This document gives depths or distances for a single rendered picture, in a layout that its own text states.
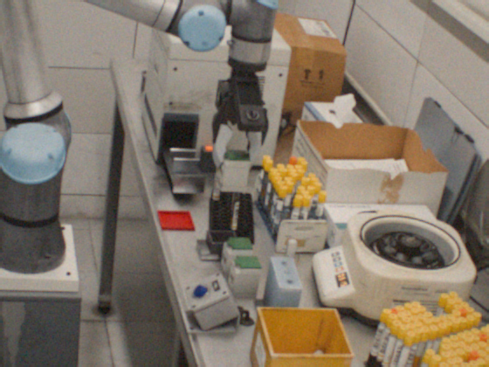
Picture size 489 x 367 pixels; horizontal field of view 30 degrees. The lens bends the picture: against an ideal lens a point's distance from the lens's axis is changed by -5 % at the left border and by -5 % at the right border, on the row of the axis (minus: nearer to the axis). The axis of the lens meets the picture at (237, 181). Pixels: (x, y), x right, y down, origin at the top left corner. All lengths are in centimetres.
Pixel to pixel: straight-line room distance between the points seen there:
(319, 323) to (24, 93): 66
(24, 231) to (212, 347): 38
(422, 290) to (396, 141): 63
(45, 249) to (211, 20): 51
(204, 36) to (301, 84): 109
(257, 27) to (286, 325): 51
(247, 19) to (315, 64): 92
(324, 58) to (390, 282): 102
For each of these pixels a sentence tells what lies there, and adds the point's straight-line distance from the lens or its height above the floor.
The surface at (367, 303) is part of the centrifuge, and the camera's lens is 171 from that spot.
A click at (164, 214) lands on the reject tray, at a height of 88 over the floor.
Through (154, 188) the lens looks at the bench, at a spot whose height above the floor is 87.
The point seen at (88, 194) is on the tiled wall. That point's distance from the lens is 368.
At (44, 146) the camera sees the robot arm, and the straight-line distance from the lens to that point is 162.
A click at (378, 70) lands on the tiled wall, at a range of 260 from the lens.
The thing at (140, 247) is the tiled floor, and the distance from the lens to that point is 356.
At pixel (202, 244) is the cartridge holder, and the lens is 185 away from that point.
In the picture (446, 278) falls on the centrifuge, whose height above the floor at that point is 99.
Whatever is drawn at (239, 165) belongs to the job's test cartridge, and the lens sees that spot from 176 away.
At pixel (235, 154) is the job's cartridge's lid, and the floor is 109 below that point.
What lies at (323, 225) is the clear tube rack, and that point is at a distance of 189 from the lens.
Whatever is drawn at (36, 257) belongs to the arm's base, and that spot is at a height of 93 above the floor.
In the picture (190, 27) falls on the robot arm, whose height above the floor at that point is 137.
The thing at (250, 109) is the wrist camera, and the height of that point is 120.
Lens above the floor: 181
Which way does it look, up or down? 26 degrees down
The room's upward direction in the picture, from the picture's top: 9 degrees clockwise
